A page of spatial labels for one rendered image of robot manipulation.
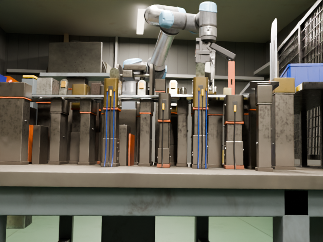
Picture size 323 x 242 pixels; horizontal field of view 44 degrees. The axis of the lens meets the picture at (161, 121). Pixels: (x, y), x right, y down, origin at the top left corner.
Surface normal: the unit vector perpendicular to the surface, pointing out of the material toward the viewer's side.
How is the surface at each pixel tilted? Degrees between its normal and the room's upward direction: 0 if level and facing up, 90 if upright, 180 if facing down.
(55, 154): 90
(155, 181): 90
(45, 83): 90
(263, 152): 90
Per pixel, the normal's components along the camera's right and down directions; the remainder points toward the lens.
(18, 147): -0.07, -0.08
